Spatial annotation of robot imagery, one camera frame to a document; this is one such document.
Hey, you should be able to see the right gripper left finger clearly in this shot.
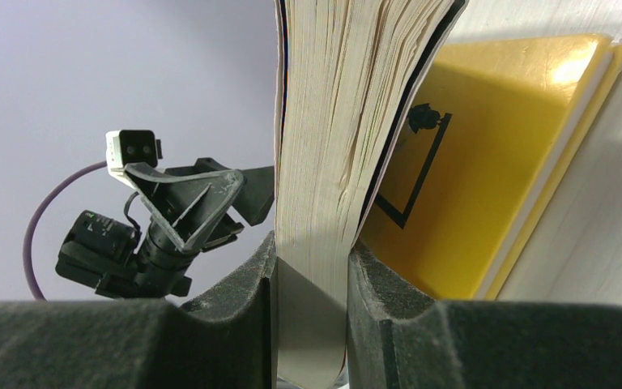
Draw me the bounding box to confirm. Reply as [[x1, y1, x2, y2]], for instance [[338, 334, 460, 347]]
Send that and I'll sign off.
[[0, 235, 276, 388]]

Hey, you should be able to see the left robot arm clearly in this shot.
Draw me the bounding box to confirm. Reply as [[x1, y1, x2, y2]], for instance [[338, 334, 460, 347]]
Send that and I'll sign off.
[[55, 158, 275, 299]]

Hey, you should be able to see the Jane Eyre book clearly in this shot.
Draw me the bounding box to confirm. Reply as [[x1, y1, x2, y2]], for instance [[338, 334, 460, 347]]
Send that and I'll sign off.
[[274, 1, 466, 388]]

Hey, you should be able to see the yellow book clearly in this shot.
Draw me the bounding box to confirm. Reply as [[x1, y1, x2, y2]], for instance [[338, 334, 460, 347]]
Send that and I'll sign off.
[[360, 34, 622, 300]]

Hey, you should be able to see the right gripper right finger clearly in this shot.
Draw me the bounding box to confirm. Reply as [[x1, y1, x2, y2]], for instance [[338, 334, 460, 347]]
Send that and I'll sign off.
[[347, 245, 622, 388]]

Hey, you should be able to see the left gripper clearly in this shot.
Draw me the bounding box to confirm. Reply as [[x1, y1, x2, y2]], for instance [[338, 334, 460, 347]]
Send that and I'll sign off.
[[124, 157, 275, 298]]

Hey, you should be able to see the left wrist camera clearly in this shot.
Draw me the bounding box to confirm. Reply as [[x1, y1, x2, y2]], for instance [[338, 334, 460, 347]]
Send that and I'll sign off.
[[104, 129, 163, 180]]

